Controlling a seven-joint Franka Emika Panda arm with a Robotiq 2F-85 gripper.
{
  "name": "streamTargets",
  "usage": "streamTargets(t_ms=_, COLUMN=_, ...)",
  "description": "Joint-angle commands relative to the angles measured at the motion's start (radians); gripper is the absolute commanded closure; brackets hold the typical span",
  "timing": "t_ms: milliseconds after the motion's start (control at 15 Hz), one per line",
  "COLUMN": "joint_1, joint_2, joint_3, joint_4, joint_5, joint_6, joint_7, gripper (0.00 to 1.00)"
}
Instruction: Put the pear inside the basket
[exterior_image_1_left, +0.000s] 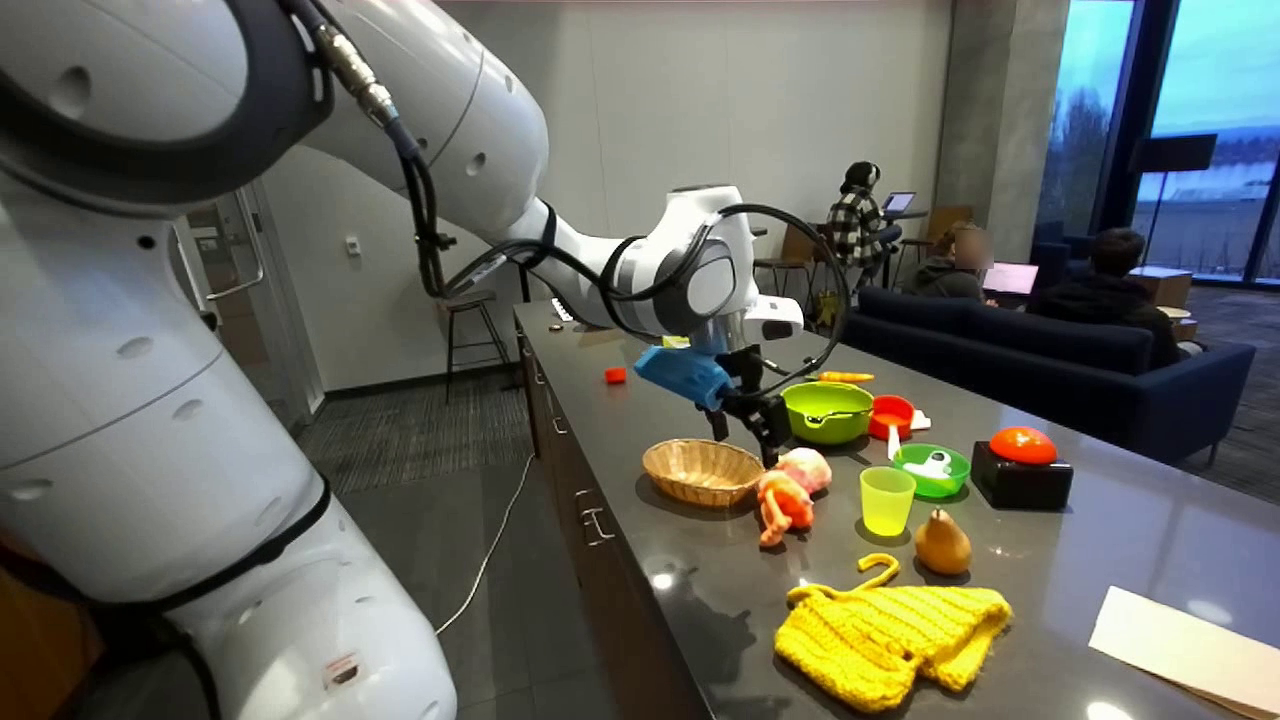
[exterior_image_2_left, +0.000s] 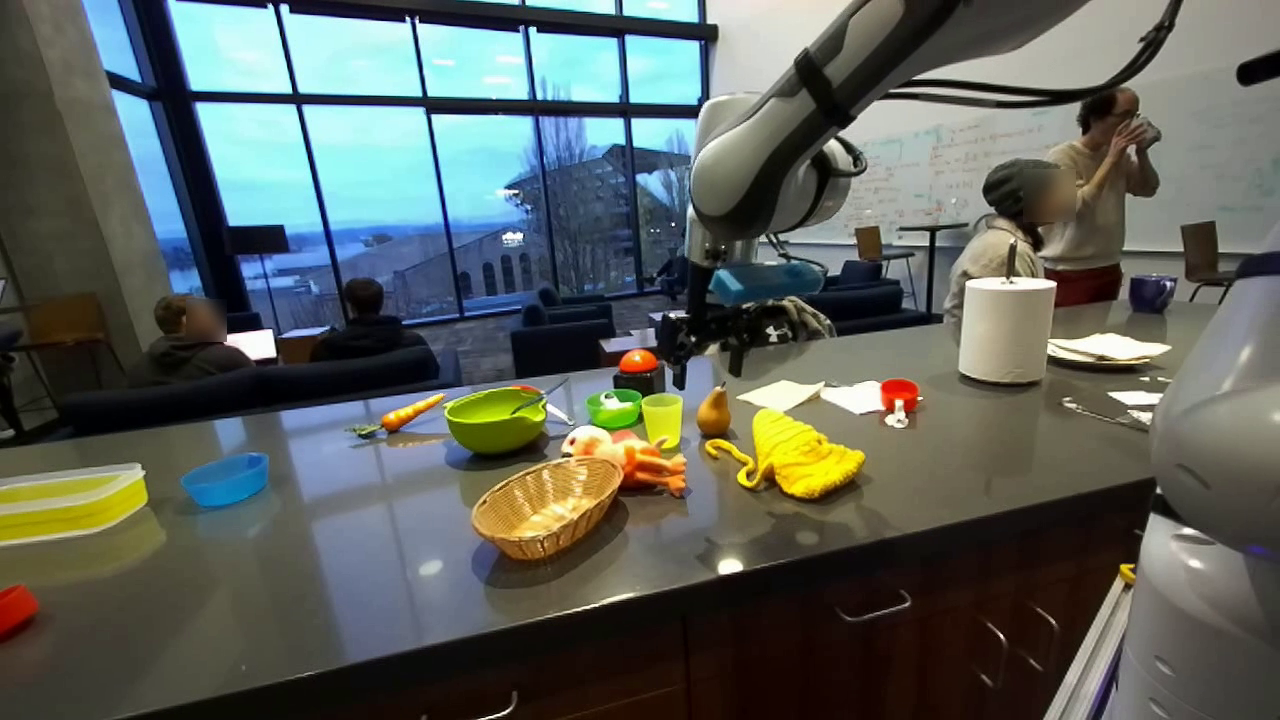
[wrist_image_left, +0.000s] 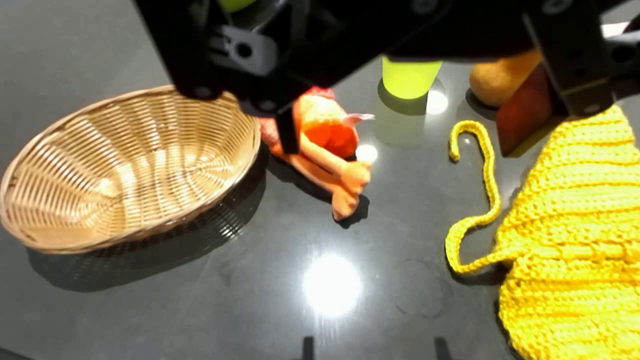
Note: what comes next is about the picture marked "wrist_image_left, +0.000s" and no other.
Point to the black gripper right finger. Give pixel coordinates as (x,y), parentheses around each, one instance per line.
(567,61)

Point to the yellow knitted cloth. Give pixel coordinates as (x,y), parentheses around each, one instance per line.
(572,241)

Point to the pink orange plush toy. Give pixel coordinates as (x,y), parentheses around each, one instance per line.
(326,142)

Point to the lime green plastic cup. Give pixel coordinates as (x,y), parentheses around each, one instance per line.
(410,76)

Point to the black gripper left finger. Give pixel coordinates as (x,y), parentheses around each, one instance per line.
(221,52)

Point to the oval wicker basket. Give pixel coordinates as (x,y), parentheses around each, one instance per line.
(126,172)

